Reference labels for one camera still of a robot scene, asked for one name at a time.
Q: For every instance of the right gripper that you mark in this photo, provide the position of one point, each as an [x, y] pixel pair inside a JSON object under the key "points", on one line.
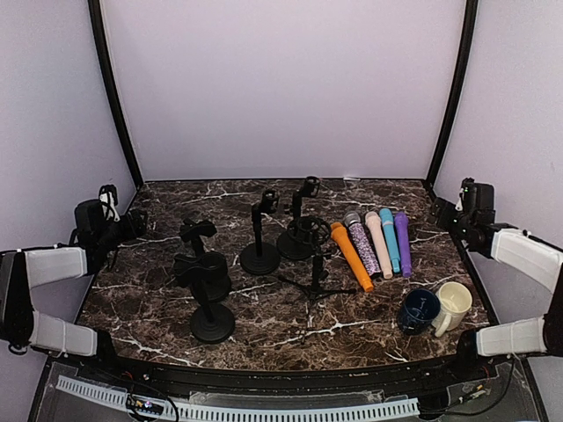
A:
{"points": [[436, 209]]}

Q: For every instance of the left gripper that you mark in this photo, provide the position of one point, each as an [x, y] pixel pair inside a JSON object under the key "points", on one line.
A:
{"points": [[139, 225]]}

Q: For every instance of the purple microphone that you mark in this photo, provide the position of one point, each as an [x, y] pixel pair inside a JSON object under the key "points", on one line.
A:
{"points": [[401, 227]]}

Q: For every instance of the blue microphone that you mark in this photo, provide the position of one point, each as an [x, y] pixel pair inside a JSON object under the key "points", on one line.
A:
{"points": [[390, 237]]}

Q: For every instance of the beige microphone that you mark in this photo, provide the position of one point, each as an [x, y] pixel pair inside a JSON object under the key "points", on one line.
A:
{"points": [[374, 224]]}

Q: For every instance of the glitter silver-head microphone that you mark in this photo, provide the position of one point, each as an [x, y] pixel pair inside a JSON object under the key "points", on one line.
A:
{"points": [[355, 228]]}

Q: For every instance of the orange microphone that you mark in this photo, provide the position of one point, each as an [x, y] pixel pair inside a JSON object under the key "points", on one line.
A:
{"points": [[340, 236]]}

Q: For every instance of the black stand of blue microphone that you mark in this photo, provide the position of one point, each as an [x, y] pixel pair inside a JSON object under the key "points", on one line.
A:
{"points": [[212, 322]]}

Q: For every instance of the black stand of orange microphone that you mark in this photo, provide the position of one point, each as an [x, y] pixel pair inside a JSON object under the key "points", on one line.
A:
{"points": [[260, 257]]}

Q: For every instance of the black tripod shock-mount stand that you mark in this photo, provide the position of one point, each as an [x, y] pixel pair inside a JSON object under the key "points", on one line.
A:
{"points": [[313, 231]]}

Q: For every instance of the black stand of purple microphone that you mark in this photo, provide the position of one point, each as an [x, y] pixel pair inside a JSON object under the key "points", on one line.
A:
{"points": [[295, 243]]}

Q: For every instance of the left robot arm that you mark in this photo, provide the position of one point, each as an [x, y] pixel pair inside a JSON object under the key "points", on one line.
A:
{"points": [[99, 231]]}

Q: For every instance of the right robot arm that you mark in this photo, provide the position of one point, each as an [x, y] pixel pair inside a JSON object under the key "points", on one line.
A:
{"points": [[472, 220]]}

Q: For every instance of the black stand of beige microphone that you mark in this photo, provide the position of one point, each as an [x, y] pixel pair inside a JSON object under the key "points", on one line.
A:
{"points": [[206, 267]]}

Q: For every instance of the cream mug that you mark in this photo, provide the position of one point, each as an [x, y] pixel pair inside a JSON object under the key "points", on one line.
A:
{"points": [[455, 301]]}

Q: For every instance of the dark blue mug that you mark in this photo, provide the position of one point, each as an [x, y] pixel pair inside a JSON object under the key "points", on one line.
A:
{"points": [[417, 311]]}

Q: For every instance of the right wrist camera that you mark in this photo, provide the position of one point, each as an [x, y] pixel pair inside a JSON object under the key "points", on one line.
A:
{"points": [[465, 201]]}

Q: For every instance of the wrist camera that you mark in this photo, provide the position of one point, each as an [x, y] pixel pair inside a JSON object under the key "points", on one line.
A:
{"points": [[108, 197], [465, 201]]}

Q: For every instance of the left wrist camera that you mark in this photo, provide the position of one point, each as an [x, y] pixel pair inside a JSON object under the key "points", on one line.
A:
{"points": [[108, 197]]}

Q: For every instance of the black front rail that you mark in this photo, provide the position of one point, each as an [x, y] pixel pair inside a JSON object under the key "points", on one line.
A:
{"points": [[419, 378]]}

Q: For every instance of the white cable tray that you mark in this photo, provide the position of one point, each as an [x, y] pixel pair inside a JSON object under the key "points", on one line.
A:
{"points": [[222, 407]]}

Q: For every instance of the right black frame post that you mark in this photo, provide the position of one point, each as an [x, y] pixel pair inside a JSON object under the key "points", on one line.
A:
{"points": [[456, 88]]}

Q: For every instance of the black frame post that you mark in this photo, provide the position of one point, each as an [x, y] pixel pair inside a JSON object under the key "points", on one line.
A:
{"points": [[456, 88], [112, 95]]}

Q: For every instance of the left black frame post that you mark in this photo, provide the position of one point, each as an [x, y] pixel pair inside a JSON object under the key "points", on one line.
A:
{"points": [[112, 95]]}

